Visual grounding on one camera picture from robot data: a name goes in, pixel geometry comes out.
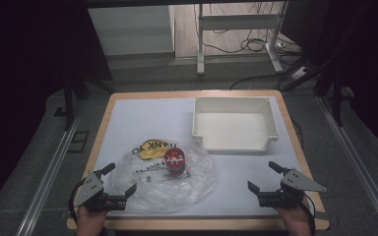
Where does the white cabinet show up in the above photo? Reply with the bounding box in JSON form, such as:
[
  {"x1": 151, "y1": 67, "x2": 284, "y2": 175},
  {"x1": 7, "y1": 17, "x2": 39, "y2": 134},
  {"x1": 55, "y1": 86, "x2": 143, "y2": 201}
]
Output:
[{"x1": 88, "y1": 4, "x2": 176, "y2": 57}]

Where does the white desk frame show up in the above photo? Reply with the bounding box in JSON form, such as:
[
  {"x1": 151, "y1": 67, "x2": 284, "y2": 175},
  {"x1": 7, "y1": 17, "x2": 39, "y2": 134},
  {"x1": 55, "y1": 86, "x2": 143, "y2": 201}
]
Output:
[{"x1": 195, "y1": 2, "x2": 290, "y2": 77}]

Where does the white table mat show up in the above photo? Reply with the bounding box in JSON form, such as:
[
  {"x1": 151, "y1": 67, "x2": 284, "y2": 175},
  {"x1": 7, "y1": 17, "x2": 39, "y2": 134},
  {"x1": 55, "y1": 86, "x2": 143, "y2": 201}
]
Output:
[{"x1": 93, "y1": 96, "x2": 318, "y2": 219}]

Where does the tangle of black floor cables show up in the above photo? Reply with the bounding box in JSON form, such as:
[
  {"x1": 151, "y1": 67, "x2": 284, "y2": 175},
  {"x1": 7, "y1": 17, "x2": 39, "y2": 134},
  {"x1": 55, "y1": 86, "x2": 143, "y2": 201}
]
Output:
[{"x1": 206, "y1": 2, "x2": 302, "y2": 56}]

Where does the right hand-held gripper cable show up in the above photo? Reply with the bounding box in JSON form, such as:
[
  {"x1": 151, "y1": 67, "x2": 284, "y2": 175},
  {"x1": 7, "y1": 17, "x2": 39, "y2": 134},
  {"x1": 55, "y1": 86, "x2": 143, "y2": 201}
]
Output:
[{"x1": 303, "y1": 196, "x2": 317, "y2": 236}]

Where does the aluminium floor rail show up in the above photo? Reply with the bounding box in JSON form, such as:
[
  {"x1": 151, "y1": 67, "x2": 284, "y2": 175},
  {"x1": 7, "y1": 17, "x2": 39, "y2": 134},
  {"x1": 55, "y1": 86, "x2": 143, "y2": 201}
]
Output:
[
  {"x1": 317, "y1": 95, "x2": 378, "y2": 236},
  {"x1": 14, "y1": 101, "x2": 87, "y2": 236}
]

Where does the clear printed plastic bag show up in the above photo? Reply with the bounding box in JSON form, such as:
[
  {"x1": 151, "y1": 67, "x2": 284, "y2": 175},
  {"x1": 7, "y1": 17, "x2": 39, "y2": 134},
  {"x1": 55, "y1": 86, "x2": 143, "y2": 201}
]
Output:
[{"x1": 106, "y1": 139, "x2": 219, "y2": 212}]

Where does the long black floor cable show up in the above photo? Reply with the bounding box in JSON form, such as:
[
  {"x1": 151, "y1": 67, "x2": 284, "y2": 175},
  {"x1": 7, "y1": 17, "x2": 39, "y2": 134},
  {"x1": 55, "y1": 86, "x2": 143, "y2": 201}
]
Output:
[{"x1": 229, "y1": 72, "x2": 291, "y2": 91}]

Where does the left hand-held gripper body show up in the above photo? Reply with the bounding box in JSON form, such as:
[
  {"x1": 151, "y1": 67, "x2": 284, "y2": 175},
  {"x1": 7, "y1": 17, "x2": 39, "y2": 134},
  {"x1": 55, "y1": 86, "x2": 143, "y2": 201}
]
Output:
[{"x1": 73, "y1": 171, "x2": 128, "y2": 212}]

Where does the red can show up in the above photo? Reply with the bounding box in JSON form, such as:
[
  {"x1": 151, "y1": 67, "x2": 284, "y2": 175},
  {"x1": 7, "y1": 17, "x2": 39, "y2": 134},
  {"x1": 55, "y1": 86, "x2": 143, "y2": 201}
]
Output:
[{"x1": 163, "y1": 147, "x2": 187, "y2": 177}]

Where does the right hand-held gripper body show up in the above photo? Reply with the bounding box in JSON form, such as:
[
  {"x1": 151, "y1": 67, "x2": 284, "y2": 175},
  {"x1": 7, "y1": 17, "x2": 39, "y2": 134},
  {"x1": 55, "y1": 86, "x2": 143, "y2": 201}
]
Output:
[{"x1": 257, "y1": 167, "x2": 328, "y2": 209}]

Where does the person's right hand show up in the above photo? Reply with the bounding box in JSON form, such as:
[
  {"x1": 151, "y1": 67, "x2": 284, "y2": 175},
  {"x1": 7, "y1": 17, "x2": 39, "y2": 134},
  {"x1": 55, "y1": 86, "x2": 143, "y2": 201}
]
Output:
[{"x1": 275, "y1": 196, "x2": 313, "y2": 236}]

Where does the white plastic bin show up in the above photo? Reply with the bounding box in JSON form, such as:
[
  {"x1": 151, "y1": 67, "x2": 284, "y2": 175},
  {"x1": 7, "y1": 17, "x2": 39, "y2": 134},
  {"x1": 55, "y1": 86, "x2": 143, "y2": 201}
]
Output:
[{"x1": 191, "y1": 95, "x2": 281, "y2": 156}]

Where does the black metal stand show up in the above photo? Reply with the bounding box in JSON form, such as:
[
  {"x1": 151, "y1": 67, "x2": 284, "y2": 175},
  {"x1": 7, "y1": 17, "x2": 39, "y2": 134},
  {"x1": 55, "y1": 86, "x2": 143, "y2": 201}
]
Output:
[
  {"x1": 62, "y1": 74, "x2": 116, "y2": 132},
  {"x1": 281, "y1": 48, "x2": 347, "y2": 128}
]

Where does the person's left hand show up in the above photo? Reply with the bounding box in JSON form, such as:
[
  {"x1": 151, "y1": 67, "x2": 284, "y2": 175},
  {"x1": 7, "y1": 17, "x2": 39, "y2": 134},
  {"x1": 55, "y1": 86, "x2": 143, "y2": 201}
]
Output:
[{"x1": 75, "y1": 200, "x2": 110, "y2": 236}]

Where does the white power strip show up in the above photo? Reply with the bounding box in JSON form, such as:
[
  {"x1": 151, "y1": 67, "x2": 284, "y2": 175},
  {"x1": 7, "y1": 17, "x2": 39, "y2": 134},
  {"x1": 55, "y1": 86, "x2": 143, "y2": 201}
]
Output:
[{"x1": 289, "y1": 66, "x2": 310, "y2": 82}]

